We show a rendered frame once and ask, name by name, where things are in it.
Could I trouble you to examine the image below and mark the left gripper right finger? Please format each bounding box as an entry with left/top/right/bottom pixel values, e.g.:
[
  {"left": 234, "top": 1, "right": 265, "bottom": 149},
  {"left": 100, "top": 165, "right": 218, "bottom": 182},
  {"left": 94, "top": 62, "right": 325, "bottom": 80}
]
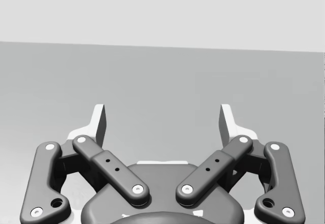
[{"left": 175, "top": 104, "right": 306, "bottom": 224}]

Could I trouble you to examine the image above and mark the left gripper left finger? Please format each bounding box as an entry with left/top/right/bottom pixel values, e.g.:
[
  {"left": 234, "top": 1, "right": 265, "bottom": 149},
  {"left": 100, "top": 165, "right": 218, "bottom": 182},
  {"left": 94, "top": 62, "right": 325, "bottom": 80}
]
[{"left": 19, "top": 104, "right": 150, "bottom": 224}]

